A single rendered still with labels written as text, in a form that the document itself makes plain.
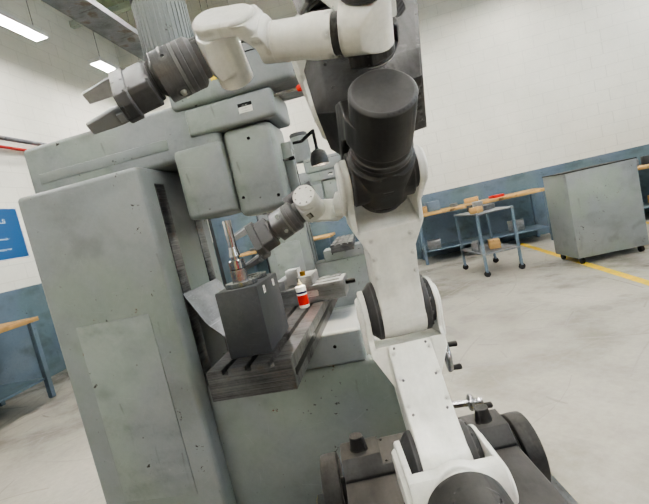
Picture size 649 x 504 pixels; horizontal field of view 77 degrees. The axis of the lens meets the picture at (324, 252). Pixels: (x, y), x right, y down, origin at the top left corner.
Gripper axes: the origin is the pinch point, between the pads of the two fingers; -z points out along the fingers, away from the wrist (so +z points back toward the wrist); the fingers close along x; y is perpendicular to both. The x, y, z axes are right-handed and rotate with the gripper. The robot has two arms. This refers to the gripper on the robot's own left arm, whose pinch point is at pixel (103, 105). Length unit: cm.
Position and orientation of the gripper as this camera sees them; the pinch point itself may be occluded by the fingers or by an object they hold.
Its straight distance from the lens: 84.3
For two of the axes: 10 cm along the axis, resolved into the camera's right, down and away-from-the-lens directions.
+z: 8.9, -4.6, 0.6
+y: -2.2, -5.5, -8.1
